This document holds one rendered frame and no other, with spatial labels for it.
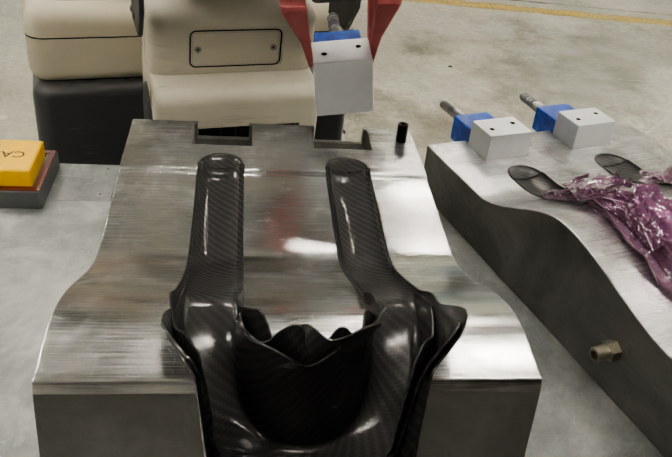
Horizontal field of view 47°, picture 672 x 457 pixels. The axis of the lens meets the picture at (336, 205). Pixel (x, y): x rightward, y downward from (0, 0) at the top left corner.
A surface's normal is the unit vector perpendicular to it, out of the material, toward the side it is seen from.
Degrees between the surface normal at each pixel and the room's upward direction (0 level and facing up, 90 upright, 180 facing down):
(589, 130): 90
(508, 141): 90
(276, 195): 3
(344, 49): 12
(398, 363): 36
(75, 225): 0
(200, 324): 28
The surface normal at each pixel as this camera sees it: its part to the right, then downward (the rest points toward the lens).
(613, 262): 0.18, -0.68
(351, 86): 0.08, 0.66
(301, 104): 0.29, 0.64
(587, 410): 0.09, -0.84
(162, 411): 0.11, 0.43
